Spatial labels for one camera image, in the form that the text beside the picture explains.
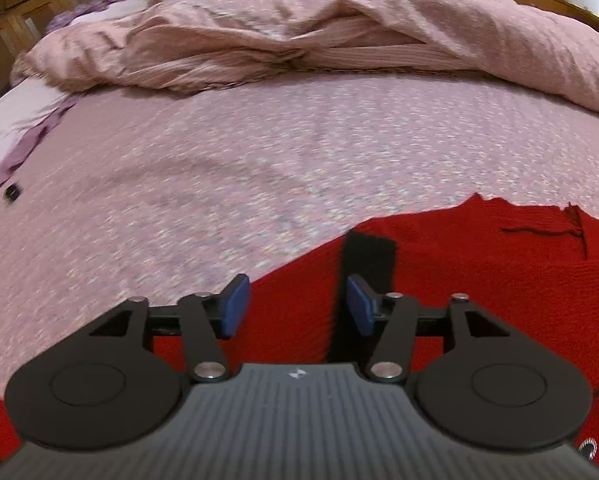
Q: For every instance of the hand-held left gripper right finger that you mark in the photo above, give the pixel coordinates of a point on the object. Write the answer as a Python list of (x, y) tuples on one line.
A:
[(359, 306)]

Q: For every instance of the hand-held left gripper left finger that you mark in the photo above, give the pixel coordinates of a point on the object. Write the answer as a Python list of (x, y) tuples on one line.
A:
[(234, 306)]

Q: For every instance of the red knitted garment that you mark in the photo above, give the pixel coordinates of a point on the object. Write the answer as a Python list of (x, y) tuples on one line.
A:
[(454, 270)]

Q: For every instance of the bed with pink floral sheet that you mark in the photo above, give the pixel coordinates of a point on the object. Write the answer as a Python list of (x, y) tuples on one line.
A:
[(279, 160)]

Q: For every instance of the small black object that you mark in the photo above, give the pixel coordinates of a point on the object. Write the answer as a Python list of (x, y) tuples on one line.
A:
[(13, 193)]

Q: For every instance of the white pillow with purple ruffle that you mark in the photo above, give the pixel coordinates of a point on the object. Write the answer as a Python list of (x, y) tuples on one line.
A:
[(9, 120)]

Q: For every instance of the pink crumpled duvet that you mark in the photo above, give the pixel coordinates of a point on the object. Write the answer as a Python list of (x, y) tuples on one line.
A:
[(329, 10)]

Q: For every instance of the purple ruffled pillow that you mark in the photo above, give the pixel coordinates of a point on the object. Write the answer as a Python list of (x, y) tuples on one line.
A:
[(94, 12)]

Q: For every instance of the wooden panelled headboard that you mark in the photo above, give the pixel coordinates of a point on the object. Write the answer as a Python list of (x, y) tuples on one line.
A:
[(9, 5)]

